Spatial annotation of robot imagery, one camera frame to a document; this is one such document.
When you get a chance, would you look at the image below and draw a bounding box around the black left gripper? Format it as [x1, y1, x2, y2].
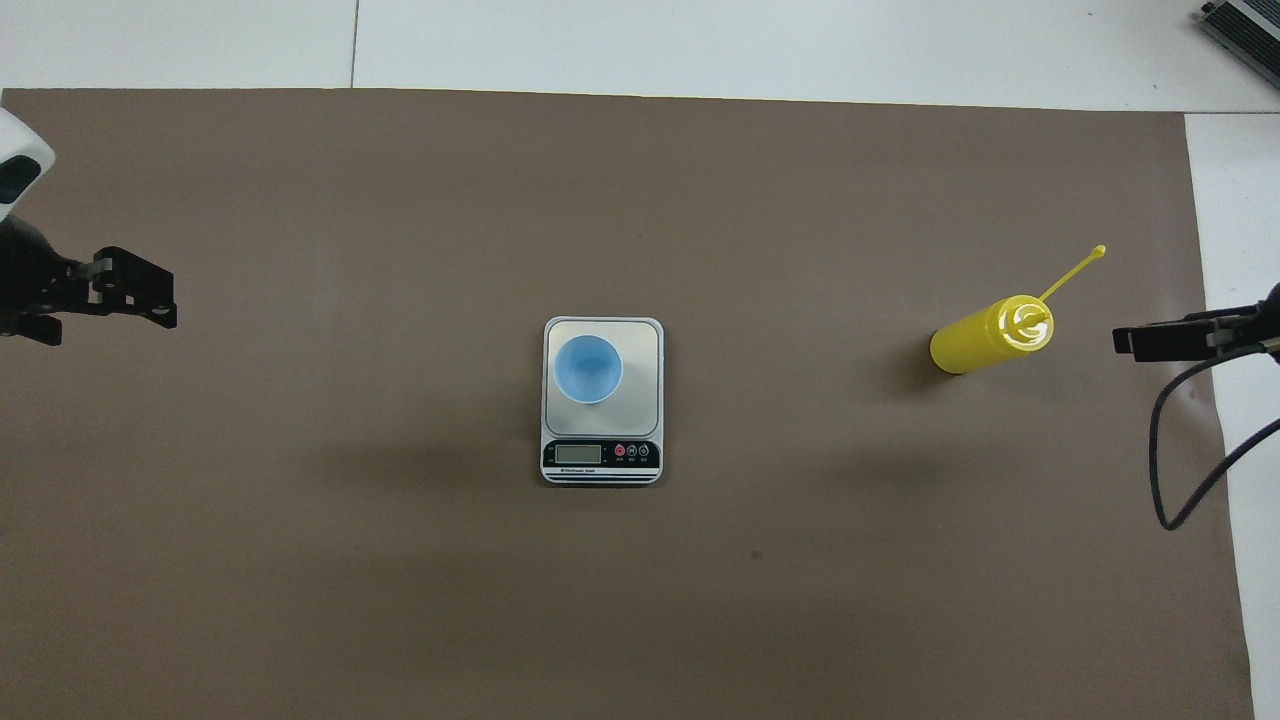
[0, 214, 180, 349]

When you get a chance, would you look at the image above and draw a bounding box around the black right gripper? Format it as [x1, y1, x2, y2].
[1112, 282, 1280, 364]

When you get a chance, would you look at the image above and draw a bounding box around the yellow squeeze bottle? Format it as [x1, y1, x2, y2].
[929, 245, 1107, 376]

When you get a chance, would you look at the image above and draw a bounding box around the light blue plastic cup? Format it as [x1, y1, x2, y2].
[553, 335, 625, 406]

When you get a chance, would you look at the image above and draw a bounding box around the silver digital kitchen scale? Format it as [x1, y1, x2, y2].
[541, 316, 665, 487]

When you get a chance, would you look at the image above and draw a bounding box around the brown paper mat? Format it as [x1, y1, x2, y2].
[0, 88, 1256, 720]

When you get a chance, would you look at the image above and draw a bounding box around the grey metal device box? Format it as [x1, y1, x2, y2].
[1198, 0, 1280, 93]

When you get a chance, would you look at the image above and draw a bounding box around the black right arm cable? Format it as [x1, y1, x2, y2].
[1149, 340, 1280, 532]

